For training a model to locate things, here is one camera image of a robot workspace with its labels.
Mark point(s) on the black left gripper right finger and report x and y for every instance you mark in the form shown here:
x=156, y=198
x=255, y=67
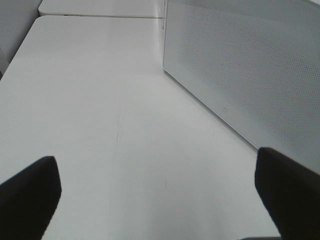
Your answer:
x=290, y=193

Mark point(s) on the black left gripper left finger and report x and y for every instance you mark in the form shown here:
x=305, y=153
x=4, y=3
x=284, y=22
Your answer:
x=29, y=199

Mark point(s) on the white microwave door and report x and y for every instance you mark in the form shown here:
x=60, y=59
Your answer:
x=255, y=64

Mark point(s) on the white microwave oven body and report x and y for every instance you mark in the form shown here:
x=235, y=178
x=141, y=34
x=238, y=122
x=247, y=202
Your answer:
x=163, y=25

